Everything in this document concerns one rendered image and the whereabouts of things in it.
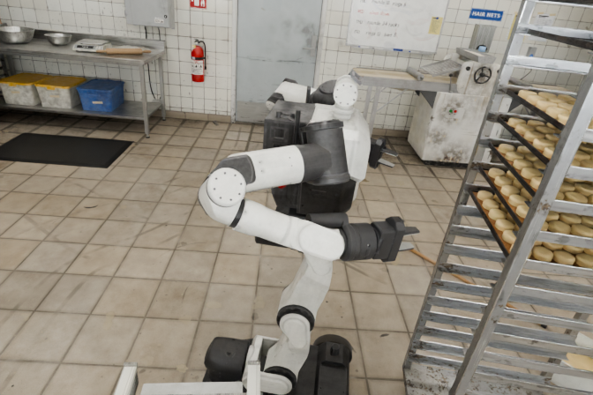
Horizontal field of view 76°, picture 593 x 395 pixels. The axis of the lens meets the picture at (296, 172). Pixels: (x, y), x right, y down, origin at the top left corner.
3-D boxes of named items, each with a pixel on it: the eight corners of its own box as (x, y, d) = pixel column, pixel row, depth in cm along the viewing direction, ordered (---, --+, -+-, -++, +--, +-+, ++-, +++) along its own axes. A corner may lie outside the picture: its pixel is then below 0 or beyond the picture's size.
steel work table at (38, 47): (-22, 125, 423) (-49, 33, 379) (19, 107, 487) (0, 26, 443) (150, 139, 432) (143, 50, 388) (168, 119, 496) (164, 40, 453)
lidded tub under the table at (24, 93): (-1, 103, 425) (-6, 80, 413) (27, 93, 467) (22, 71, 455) (34, 107, 426) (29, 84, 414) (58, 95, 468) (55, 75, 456)
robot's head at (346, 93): (330, 113, 104) (334, 80, 100) (332, 102, 113) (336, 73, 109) (354, 115, 103) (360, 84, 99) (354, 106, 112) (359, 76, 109)
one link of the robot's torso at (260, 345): (241, 391, 156) (242, 370, 150) (252, 350, 174) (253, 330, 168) (289, 401, 154) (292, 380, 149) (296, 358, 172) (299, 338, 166)
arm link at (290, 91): (258, 93, 145) (300, 107, 132) (277, 70, 148) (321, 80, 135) (270, 113, 154) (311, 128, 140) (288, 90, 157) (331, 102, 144)
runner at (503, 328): (422, 320, 163) (424, 315, 161) (421, 315, 165) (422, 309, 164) (577, 346, 158) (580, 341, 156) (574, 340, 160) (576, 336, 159)
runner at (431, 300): (427, 304, 159) (429, 299, 157) (425, 300, 161) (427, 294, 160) (586, 331, 154) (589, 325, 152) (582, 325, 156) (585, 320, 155)
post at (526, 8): (401, 371, 182) (533, -24, 106) (401, 366, 185) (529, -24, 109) (409, 372, 182) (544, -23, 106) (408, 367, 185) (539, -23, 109)
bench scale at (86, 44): (72, 51, 403) (71, 42, 399) (84, 46, 431) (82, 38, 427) (102, 53, 407) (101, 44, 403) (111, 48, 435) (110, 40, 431)
